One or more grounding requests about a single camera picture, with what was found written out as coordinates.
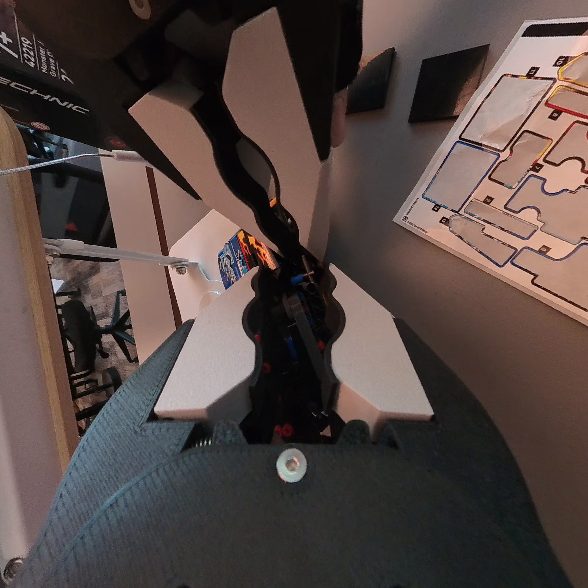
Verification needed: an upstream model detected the white book stand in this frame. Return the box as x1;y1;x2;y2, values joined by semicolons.
0;106;288;579

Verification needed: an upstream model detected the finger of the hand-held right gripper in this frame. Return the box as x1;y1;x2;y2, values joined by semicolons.
128;89;288;258
222;6;332;265

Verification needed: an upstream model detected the blue black toy brick truck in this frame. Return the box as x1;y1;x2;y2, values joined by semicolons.
216;230;346;445

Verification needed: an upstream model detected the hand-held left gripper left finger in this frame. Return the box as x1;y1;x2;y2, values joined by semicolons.
153;266;262;423

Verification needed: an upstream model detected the sticker sheet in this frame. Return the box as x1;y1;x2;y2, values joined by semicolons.
393;17;588;328

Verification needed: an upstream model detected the person's right hand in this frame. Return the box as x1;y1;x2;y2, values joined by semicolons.
330;87;351;149

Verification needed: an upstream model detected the brick set box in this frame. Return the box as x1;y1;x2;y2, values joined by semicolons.
0;9;138;152

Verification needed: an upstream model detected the black office chair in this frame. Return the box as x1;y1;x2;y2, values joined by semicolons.
57;289;139;373

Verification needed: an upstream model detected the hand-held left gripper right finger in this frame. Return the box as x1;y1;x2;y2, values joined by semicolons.
322;263;436;443

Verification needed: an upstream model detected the black square tile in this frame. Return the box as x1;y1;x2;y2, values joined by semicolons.
345;47;397;115
408;44;490;124

